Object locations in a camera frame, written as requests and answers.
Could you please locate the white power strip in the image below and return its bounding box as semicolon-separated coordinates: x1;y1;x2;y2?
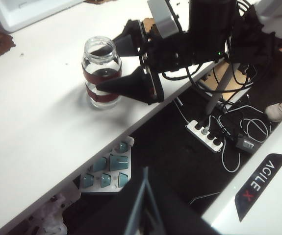
185;119;224;154

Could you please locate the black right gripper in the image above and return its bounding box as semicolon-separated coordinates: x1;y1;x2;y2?
98;19;227;106

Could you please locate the glass bottle with red belts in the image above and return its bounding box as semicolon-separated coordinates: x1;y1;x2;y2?
81;36;122;111

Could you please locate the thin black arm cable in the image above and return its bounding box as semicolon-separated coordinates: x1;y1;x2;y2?
160;58;205;81

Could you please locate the grey teal button pad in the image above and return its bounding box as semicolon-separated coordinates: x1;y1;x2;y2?
78;136;135;194

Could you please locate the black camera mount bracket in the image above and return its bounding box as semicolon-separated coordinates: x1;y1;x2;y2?
165;0;188;35

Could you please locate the beige sneaker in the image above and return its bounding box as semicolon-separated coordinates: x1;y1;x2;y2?
265;97;282;122

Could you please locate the white AgileX robot base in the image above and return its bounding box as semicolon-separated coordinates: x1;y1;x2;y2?
201;96;282;235

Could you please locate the white power strip cable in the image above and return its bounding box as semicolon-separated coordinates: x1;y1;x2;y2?
176;96;190;124

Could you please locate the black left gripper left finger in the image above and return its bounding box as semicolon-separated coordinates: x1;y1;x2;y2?
68;167;147;235

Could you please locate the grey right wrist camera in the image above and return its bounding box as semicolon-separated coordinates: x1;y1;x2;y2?
147;0;179;39

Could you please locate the crumpled white cloth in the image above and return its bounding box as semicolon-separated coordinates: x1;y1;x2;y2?
39;193;68;235

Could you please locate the white AUX water dispenser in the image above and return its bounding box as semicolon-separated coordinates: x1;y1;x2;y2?
0;0;84;34

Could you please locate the black power adapter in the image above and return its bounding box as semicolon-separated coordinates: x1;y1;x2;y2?
235;137;261;154

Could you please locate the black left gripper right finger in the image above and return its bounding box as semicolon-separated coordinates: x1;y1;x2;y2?
146;168;220;235

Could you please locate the brown cardboard board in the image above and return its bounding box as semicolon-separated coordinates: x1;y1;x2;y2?
199;61;252;103

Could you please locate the grey metal rod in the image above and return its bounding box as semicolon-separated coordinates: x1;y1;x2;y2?
205;64;232;117

